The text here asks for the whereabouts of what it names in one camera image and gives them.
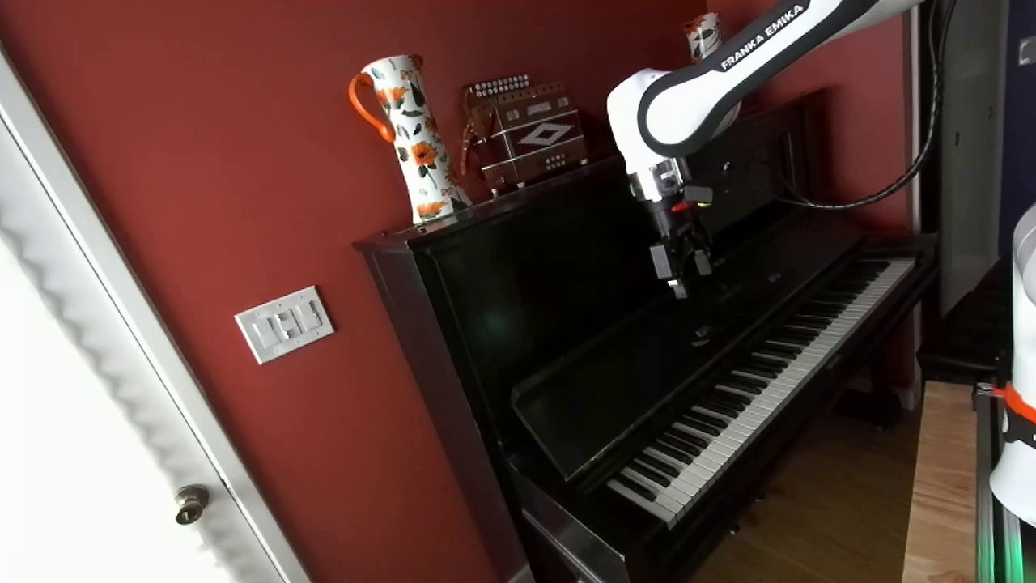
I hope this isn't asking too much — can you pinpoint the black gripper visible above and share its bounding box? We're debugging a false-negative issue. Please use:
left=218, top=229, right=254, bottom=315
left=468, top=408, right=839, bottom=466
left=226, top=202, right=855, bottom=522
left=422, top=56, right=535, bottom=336
left=645, top=198, right=717, bottom=305

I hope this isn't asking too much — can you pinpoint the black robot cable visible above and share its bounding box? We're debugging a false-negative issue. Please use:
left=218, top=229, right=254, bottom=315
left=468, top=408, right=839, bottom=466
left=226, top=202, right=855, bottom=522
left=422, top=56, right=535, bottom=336
left=772, top=0, right=958, bottom=215

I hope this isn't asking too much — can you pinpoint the white light switch plate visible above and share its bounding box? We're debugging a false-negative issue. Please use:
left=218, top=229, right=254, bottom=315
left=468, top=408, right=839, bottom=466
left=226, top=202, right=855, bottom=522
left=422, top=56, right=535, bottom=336
left=233, top=282, right=336, bottom=369

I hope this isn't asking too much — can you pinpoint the white post with orange band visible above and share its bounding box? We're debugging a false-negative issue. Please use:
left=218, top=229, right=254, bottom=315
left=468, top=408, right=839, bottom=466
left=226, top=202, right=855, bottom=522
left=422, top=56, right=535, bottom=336
left=986, top=202, right=1036, bottom=532

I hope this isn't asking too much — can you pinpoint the black and white piano keyboard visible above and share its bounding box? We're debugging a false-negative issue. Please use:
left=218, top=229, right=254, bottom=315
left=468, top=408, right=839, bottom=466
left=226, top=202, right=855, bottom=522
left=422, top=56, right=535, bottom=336
left=351, top=90, right=942, bottom=583

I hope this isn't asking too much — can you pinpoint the white orange floral pitcher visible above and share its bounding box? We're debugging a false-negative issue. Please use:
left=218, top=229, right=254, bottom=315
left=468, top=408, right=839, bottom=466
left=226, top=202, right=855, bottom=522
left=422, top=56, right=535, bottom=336
left=345, top=52, right=475, bottom=227

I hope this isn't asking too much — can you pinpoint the white door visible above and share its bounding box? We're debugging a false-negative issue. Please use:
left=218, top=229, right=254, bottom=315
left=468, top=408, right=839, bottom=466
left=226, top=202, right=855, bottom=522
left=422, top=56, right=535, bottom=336
left=0, top=52, right=316, bottom=583

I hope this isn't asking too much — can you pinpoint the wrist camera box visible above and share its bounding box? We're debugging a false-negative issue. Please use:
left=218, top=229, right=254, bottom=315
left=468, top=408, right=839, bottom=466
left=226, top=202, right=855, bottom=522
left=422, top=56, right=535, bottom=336
left=665, top=183, right=717, bottom=215

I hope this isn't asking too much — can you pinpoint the metal door knob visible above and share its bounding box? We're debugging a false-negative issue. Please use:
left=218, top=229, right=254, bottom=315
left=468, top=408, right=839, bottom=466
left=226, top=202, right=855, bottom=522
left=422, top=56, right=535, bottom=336
left=171, top=482, right=213, bottom=527

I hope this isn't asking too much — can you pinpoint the small white figurine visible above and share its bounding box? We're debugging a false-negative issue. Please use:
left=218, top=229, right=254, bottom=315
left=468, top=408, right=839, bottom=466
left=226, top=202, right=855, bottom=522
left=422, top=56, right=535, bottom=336
left=683, top=8, right=724, bottom=63

